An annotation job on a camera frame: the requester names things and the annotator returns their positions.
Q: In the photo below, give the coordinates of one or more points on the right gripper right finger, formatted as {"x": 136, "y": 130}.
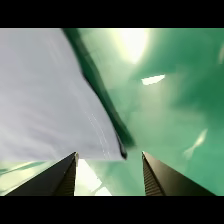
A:
{"x": 166, "y": 181}

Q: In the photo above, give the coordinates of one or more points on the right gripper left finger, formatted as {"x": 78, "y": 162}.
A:
{"x": 55, "y": 180}

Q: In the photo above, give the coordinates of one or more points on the white garment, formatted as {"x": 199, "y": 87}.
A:
{"x": 43, "y": 100}

